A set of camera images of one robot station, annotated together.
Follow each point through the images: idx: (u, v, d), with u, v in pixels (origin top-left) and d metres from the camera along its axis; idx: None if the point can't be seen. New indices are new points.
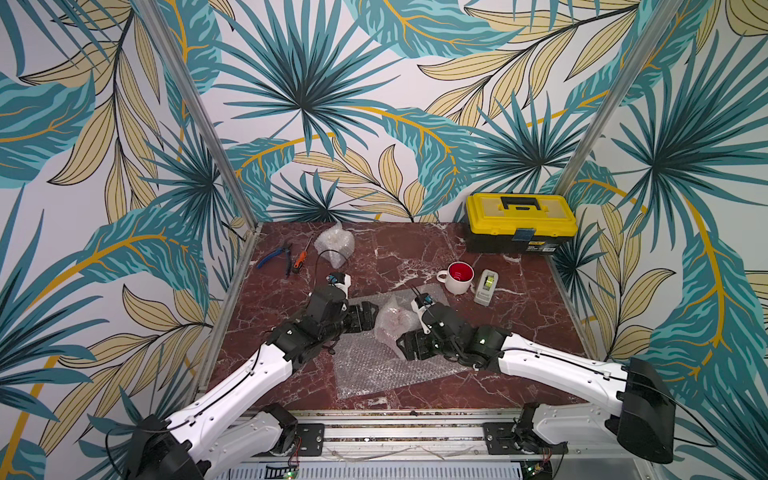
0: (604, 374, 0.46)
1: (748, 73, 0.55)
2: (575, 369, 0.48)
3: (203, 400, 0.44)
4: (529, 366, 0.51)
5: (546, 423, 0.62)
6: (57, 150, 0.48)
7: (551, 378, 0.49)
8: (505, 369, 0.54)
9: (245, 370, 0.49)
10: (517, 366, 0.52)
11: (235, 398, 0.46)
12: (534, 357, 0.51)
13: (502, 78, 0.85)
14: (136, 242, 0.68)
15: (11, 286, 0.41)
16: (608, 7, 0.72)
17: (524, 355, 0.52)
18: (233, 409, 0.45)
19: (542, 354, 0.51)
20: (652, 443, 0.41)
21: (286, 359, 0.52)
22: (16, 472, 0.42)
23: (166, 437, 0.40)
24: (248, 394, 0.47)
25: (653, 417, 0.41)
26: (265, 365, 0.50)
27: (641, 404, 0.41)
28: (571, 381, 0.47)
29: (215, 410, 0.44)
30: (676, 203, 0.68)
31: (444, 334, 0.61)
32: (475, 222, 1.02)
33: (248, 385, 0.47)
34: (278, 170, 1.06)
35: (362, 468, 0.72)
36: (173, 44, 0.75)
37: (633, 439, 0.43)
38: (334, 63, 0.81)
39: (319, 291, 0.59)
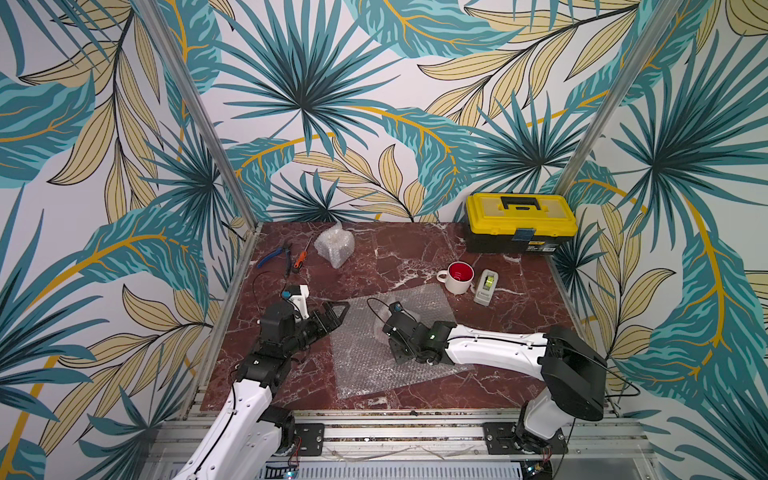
0: (528, 344, 0.50)
1: (749, 73, 0.55)
2: (505, 344, 0.52)
3: (193, 457, 0.44)
4: (470, 351, 0.55)
5: (533, 419, 0.61)
6: (57, 150, 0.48)
7: (488, 357, 0.53)
8: (454, 359, 0.58)
9: (227, 412, 0.49)
10: (463, 353, 0.56)
11: (228, 440, 0.46)
12: (473, 342, 0.56)
13: (502, 78, 0.85)
14: (136, 242, 0.68)
15: (11, 286, 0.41)
16: (609, 7, 0.72)
17: (464, 341, 0.57)
18: (231, 451, 0.47)
19: (481, 336, 0.56)
20: (577, 401, 0.44)
21: (264, 386, 0.54)
22: (16, 472, 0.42)
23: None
24: (240, 434, 0.49)
25: (568, 375, 0.44)
26: (245, 400, 0.51)
27: (557, 364, 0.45)
28: (503, 356, 0.51)
29: (213, 460, 0.44)
30: (676, 203, 0.68)
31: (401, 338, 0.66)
32: (475, 222, 1.02)
33: (239, 427, 0.48)
34: (278, 170, 1.06)
35: (362, 468, 0.72)
36: (173, 44, 0.75)
37: (563, 400, 0.45)
38: (334, 63, 0.81)
39: (266, 314, 0.59)
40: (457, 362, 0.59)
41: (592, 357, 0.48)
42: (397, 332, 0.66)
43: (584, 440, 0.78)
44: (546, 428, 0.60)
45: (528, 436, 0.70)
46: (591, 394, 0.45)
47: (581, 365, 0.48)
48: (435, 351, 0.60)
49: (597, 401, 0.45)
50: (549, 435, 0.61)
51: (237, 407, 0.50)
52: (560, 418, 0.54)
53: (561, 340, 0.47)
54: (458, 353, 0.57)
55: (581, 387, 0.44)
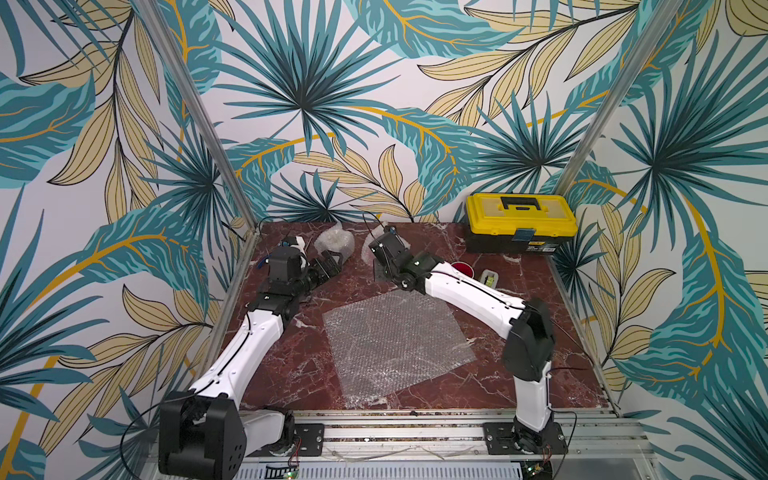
0: (506, 303, 0.52)
1: (748, 73, 0.55)
2: (483, 295, 0.54)
3: (214, 364, 0.46)
4: (448, 289, 0.57)
5: (520, 409, 0.64)
6: (57, 150, 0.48)
7: (461, 300, 0.56)
8: (428, 290, 0.61)
9: (243, 332, 0.51)
10: (440, 289, 0.58)
11: (247, 353, 0.48)
12: (455, 281, 0.57)
13: (502, 78, 0.85)
14: (136, 242, 0.68)
15: (11, 286, 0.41)
16: (608, 7, 0.72)
17: (447, 278, 0.58)
18: (250, 364, 0.49)
19: (464, 279, 0.58)
20: (523, 361, 0.50)
21: (277, 314, 0.56)
22: (16, 472, 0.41)
23: (189, 400, 0.41)
24: (257, 350, 0.51)
25: (530, 340, 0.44)
26: (259, 324, 0.53)
27: (524, 329, 0.48)
28: (475, 305, 0.54)
29: (234, 367, 0.46)
30: (676, 203, 0.68)
31: (383, 257, 0.67)
32: (475, 222, 1.02)
33: (256, 342, 0.51)
34: (278, 170, 1.06)
35: (362, 468, 0.72)
36: (173, 44, 0.75)
37: (511, 356, 0.51)
38: (334, 63, 0.81)
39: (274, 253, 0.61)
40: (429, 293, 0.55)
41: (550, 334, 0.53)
42: (380, 250, 0.67)
43: (584, 440, 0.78)
44: (532, 416, 0.62)
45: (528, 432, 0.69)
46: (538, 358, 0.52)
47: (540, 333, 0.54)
48: (414, 275, 0.61)
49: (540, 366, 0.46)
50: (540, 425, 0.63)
51: (251, 328, 0.52)
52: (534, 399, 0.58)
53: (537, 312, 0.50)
54: (436, 286, 0.59)
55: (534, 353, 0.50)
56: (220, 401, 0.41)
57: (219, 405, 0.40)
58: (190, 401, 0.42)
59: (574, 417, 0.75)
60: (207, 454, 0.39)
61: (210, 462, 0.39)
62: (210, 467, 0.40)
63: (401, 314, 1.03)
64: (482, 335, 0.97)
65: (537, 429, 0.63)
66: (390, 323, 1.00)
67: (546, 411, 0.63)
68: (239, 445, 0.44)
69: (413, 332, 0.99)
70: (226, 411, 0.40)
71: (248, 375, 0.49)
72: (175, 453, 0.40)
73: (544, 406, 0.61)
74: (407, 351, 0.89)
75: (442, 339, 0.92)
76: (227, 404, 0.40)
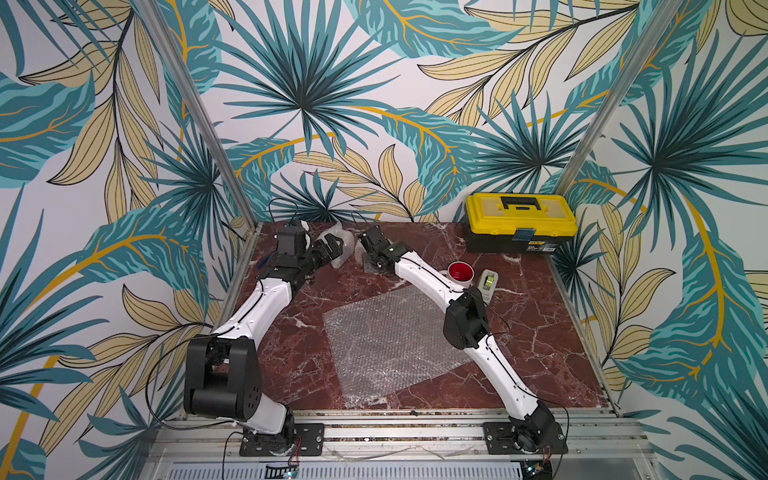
0: (450, 287, 0.68)
1: (749, 72, 0.55)
2: (435, 280, 0.70)
3: (235, 314, 0.51)
4: (410, 272, 0.73)
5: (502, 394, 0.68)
6: (57, 150, 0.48)
7: (420, 282, 0.71)
8: (396, 272, 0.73)
9: (257, 292, 0.56)
10: (405, 271, 0.74)
11: (261, 308, 0.53)
12: (416, 266, 0.73)
13: (502, 78, 0.85)
14: (136, 242, 0.68)
15: (11, 286, 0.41)
16: (608, 7, 0.72)
17: (410, 264, 0.73)
18: (263, 317, 0.53)
19: (424, 266, 0.73)
20: (455, 332, 0.66)
21: (286, 280, 0.61)
22: (16, 472, 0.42)
23: (212, 343, 0.45)
24: (270, 307, 0.56)
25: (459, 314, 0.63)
26: (271, 286, 0.58)
27: (458, 306, 0.64)
28: (429, 285, 0.69)
29: (251, 317, 0.50)
30: (677, 203, 0.68)
31: (367, 243, 0.83)
32: (475, 222, 1.02)
33: (268, 300, 0.55)
34: (278, 170, 1.06)
35: (362, 468, 0.72)
36: (173, 44, 0.75)
37: (449, 328, 0.67)
38: (334, 63, 0.81)
39: (283, 231, 0.65)
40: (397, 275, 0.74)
41: (483, 315, 0.68)
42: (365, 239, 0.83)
43: (583, 440, 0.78)
44: (508, 398, 0.67)
45: (524, 427, 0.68)
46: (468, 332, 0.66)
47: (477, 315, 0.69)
48: (388, 259, 0.76)
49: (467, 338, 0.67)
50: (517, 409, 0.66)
51: (263, 290, 0.57)
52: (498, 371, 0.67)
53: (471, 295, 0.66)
54: (402, 268, 0.74)
55: (463, 325, 0.65)
56: (240, 342, 0.45)
57: (240, 345, 0.44)
58: (213, 344, 0.46)
59: (565, 417, 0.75)
60: (230, 387, 0.43)
61: (231, 396, 0.43)
62: (231, 401, 0.44)
63: (401, 314, 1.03)
64: None
65: (521, 415, 0.66)
66: (390, 323, 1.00)
67: (522, 394, 0.67)
68: (255, 386, 0.48)
69: (413, 332, 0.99)
70: (247, 350, 0.44)
71: (262, 327, 0.53)
72: (200, 389, 0.44)
73: (512, 384, 0.67)
74: (407, 351, 0.89)
75: (442, 339, 0.92)
76: (246, 344, 0.44)
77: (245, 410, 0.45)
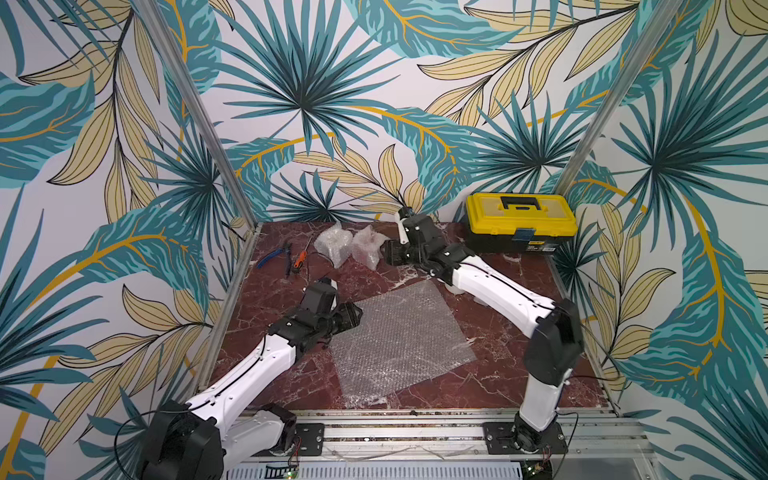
0: (534, 300, 0.51)
1: (749, 72, 0.55)
2: (512, 292, 0.53)
3: (215, 385, 0.46)
4: (475, 281, 0.57)
5: (527, 406, 0.63)
6: (57, 150, 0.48)
7: (492, 296, 0.55)
8: (455, 282, 0.61)
9: (255, 356, 0.52)
10: (469, 281, 0.58)
11: (250, 379, 0.48)
12: (484, 275, 0.57)
13: (502, 78, 0.85)
14: (136, 242, 0.68)
15: (11, 286, 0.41)
16: (608, 7, 0.72)
17: (476, 271, 0.58)
18: (248, 390, 0.48)
19: (493, 274, 0.57)
20: (546, 362, 0.48)
21: (291, 345, 0.55)
22: (16, 472, 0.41)
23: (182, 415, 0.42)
24: (260, 378, 0.50)
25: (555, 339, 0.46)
26: (272, 351, 0.53)
27: (551, 330, 0.47)
28: (506, 301, 0.53)
29: (232, 391, 0.46)
30: (676, 203, 0.68)
31: (416, 239, 0.66)
32: (474, 222, 1.02)
33: (263, 369, 0.50)
34: (278, 170, 1.06)
35: (362, 468, 0.72)
36: (173, 44, 0.75)
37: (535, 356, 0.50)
38: (334, 62, 0.81)
39: (313, 286, 0.64)
40: (455, 286, 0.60)
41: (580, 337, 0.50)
42: (415, 232, 0.65)
43: (584, 440, 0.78)
44: (539, 418, 0.62)
45: (524, 427, 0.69)
46: (564, 362, 0.48)
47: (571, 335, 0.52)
48: (444, 267, 0.61)
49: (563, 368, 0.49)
50: (541, 426, 0.62)
51: (263, 355, 0.52)
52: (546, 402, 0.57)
53: (566, 313, 0.49)
54: (466, 279, 0.58)
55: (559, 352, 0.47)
56: (205, 426, 0.41)
57: (204, 430, 0.40)
58: (183, 415, 0.42)
59: (575, 417, 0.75)
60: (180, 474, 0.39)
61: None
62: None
63: (401, 314, 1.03)
64: (482, 336, 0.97)
65: (540, 428, 0.63)
66: (390, 323, 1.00)
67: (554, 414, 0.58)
68: (210, 475, 0.42)
69: (413, 332, 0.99)
70: (209, 438, 0.39)
71: (242, 402, 0.47)
72: (152, 464, 0.40)
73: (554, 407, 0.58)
74: (407, 351, 0.89)
75: (442, 339, 0.92)
76: (211, 431, 0.41)
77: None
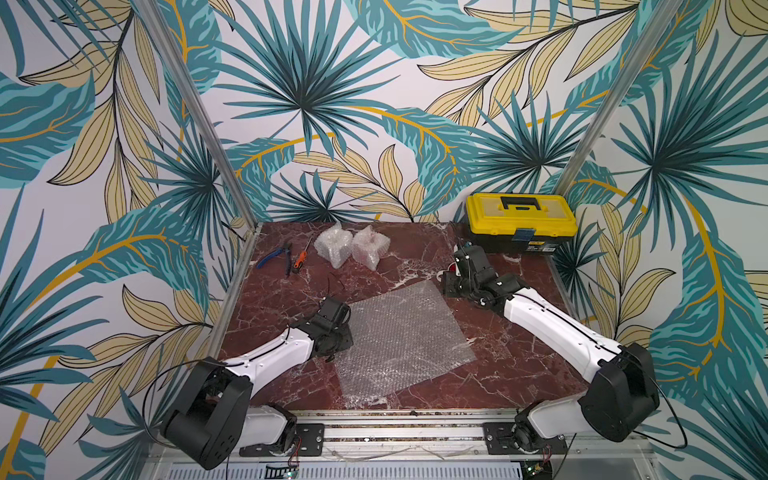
0: (597, 342, 0.47)
1: (749, 72, 0.55)
2: (573, 331, 0.49)
3: (248, 354, 0.51)
4: (531, 314, 0.53)
5: (542, 412, 0.62)
6: (57, 150, 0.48)
7: (549, 331, 0.51)
8: (509, 312, 0.57)
9: (281, 339, 0.57)
10: (523, 313, 0.54)
11: (277, 356, 0.53)
12: (540, 309, 0.53)
13: (502, 78, 0.85)
14: (136, 242, 0.68)
15: (11, 286, 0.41)
16: (608, 7, 0.72)
17: (530, 305, 0.55)
18: (274, 364, 0.52)
19: (548, 308, 0.54)
20: (609, 412, 0.43)
21: (309, 342, 0.60)
22: (16, 472, 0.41)
23: (217, 371, 0.46)
24: (285, 358, 0.55)
25: (621, 387, 0.41)
26: (295, 339, 0.58)
27: (617, 375, 0.42)
28: (564, 337, 0.49)
29: (262, 360, 0.50)
30: (676, 203, 0.68)
31: (468, 268, 0.66)
32: (474, 222, 1.02)
33: (287, 350, 0.55)
34: (278, 170, 1.06)
35: (362, 468, 0.72)
36: (173, 44, 0.75)
37: (598, 403, 0.44)
38: (334, 63, 0.81)
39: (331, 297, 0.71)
40: (509, 317, 0.58)
41: (652, 393, 0.44)
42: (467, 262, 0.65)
43: (584, 440, 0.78)
44: (549, 428, 0.61)
45: (524, 424, 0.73)
46: (631, 416, 0.43)
47: (642, 389, 0.46)
48: (495, 296, 0.59)
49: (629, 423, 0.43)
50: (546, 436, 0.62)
51: (287, 339, 0.58)
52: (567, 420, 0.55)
53: (636, 362, 0.43)
54: (522, 311, 0.55)
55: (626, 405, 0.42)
56: (239, 381, 0.44)
57: (238, 384, 0.43)
58: (217, 373, 0.46)
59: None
60: (206, 427, 0.41)
61: (202, 437, 0.41)
62: (200, 443, 0.41)
63: (401, 314, 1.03)
64: (482, 336, 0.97)
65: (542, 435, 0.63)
66: (390, 323, 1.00)
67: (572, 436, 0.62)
68: (231, 435, 0.44)
69: (413, 332, 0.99)
70: (243, 391, 0.42)
71: (268, 372, 0.51)
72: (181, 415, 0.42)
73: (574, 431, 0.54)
74: (407, 351, 0.89)
75: (442, 339, 0.92)
76: (244, 386, 0.43)
77: (210, 458, 0.41)
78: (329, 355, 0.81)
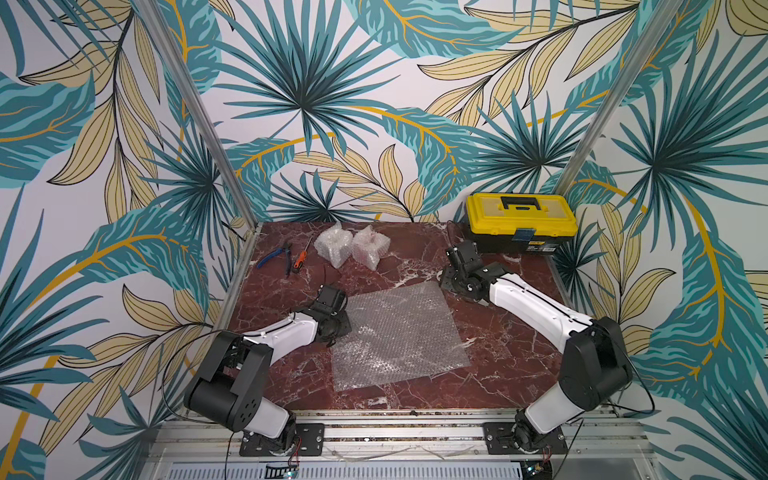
0: (570, 316, 0.50)
1: (749, 72, 0.55)
2: (548, 307, 0.53)
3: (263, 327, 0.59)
4: (512, 296, 0.57)
5: (536, 407, 0.62)
6: (57, 150, 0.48)
7: (529, 310, 0.54)
8: (493, 296, 0.61)
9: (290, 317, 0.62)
10: (505, 295, 0.58)
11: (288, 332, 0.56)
12: (520, 290, 0.57)
13: (502, 78, 0.85)
14: (136, 242, 0.68)
15: (11, 286, 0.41)
16: (608, 7, 0.72)
17: (512, 286, 0.59)
18: (286, 339, 0.55)
19: (528, 289, 0.57)
20: (581, 381, 0.45)
21: (314, 321, 0.64)
22: (16, 472, 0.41)
23: (235, 342, 0.49)
24: (295, 335, 0.58)
25: (590, 356, 0.45)
26: (301, 318, 0.63)
27: (586, 344, 0.45)
28: (541, 314, 0.52)
29: (276, 333, 0.54)
30: (676, 203, 0.68)
31: (456, 260, 0.71)
32: (474, 222, 1.02)
33: (297, 328, 0.59)
34: (278, 170, 1.06)
35: (362, 468, 0.72)
36: (173, 44, 0.75)
37: (570, 372, 0.47)
38: (334, 62, 0.81)
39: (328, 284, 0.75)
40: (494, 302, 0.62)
41: (623, 364, 0.47)
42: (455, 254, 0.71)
43: (584, 440, 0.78)
44: (545, 422, 0.61)
45: (524, 423, 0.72)
46: (601, 385, 0.46)
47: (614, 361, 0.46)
48: (480, 281, 0.63)
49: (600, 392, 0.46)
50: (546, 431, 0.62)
51: (294, 319, 0.61)
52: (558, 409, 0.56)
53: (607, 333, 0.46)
54: (503, 292, 0.59)
55: (595, 373, 0.45)
56: (259, 348, 0.47)
57: (257, 351, 0.46)
58: (235, 344, 0.49)
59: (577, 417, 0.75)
60: (231, 392, 0.44)
61: (226, 402, 0.43)
62: (225, 407, 0.43)
63: (401, 314, 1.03)
64: (482, 336, 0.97)
65: (541, 431, 0.63)
66: (390, 323, 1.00)
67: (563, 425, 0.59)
68: (253, 400, 0.46)
69: (413, 332, 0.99)
70: (264, 356, 0.45)
71: (282, 346, 0.54)
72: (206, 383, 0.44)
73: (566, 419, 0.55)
74: (407, 351, 0.89)
75: (442, 339, 0.92)
76: (264, 351, 0.46)
77: (236, 421, 0.44)
78: (329, 341, 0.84)
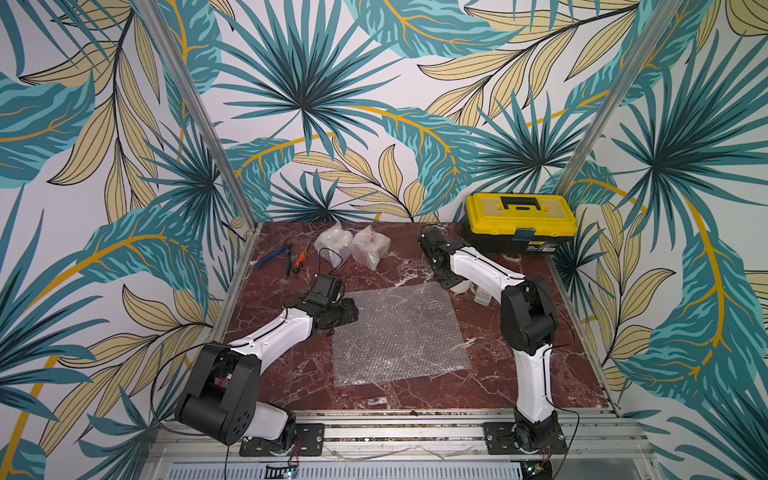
0: (507, 274, 0.61)
1: (749, 72, 0.55)
2: (492, 268, 0.64)
3: (252, 333, 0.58)
4: (465, 262, 0.68)
5: (521, 397, 0.66)
6: (57, 150, 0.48)
7: (476, 274, 0.66)
8: (452, 265, 0.72)
9: (280, 318, 0.58)
10: (461, 262, 0.69)
11: (279, 334, 0.54)
12: (472, 257, 0.68)
13: (502, 78, 0.85)
14: (136, 242, 0.68)
15: (11, 286, 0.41)
16: (609, 7, 0.72)
17: (467, 253, 0.70)
18: (279, 342, 0.54)
19: (480, 257, 0.68)
20: (514, 329, 0.56)
21: (308, 317, 0.61)
22: (16, 472, 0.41)
23: (222, 354, 0.46)
24: (287, 335, 0.56)
25: (518, 303, 0.55)
26: (294, 316, 0.60)
27: (515, 293, 0.55)
28: (486, 275, 0.63)
29: (266, 339, 0.51)
30: (676, 203, 0.68)
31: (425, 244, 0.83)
32: (474, 222, 1.02)
33: (290, 328, 0.57)
34: (278, 170, 1.06)
35: (362, 468, 0.72)
36: (173, 44, 0.75)
37: (506, 322, 0.58)
38: (334, 63, 0.81)
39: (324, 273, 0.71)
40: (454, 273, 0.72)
41: (550, 312, 0.57)
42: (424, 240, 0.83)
43: (584, 440, 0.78)
44: (530, 406, 0.64)
45: (524, 424, 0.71)
46: (531, 330, 0.56)
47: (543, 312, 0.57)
48: (444, 255, 0.74)
49: (530, 335, 0.56)
50: (536, 417, 0.64)
51: (287, 318, 0.59)
52: (531, 384, 0.61)
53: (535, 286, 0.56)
54: (457, 260, 0.70)
55: (523, 318, 0.55)
56: (248, 359, 0.46)
57: (247, 363, 0.44)
58: (223, 355, 0.46)
59: (576, 417, 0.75)
60: (221, 406, 0.42)
61: (219, 416, 0.42)
62: (218, 421, 0.42)
63: (401, 314, 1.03)
64: (482, 335, 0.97)
65: (533, 421, 0.64)
66: (391, 323, 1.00)
67: (544, 402, 0.64)
68: (247, 410, 0.46)
69: (414, 332, 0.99)
70: (252, 369, 0.44)
71: (275, 349, 0.53)
72: (195, 398, 0.43)
73: (542, 392, 0.62)
74: (407, 351, 0.89)
75: (442, 339, 0.92)
76: (253, 363, 0.44)
77: (230, 433, 0.43)
78: (329, 330, 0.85)
